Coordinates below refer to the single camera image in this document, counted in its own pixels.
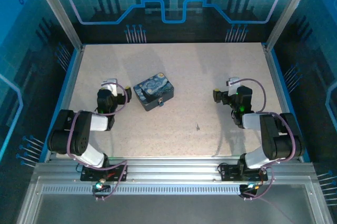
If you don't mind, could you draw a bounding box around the starry night print tin box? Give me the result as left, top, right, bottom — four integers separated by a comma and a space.
133, 72, 175, 112

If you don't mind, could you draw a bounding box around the lit connector board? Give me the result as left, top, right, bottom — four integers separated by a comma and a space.
239, 182, 260, 196
91, 179, 112, 193

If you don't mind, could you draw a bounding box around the aluminium framed grey panel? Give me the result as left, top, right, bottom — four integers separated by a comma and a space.
15, 176, 334, 224

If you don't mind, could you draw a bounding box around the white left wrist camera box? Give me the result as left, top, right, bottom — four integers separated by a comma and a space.
101, 77, 118, 96

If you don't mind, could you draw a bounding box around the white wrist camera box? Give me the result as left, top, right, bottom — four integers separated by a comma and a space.
101, 77, 118, 96
226, 76, 241, 97

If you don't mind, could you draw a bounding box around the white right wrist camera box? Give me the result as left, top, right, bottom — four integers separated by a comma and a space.
226, 76, 241, 97

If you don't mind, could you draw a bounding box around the aluminium side rail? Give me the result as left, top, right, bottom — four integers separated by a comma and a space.
262, 42, 313, 163
43, 44, 85, 163

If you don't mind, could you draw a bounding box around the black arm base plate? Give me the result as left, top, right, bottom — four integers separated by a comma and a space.
219, 163, 270, 182
80, 164, 129, 182

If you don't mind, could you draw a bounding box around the wide aluminium mounting rail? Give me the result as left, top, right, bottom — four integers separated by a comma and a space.
33, 156, 315, 186

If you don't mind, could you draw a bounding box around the aluminium frame post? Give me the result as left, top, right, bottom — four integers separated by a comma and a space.
265, 0, 315, 53
29, 0, 84, 51

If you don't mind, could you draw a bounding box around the slotted grey cable duct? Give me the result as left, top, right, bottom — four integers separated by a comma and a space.
41, 185, 313, 196

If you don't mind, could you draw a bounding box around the thin pink cable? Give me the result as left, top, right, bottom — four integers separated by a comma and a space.
256, 197, 295, 224

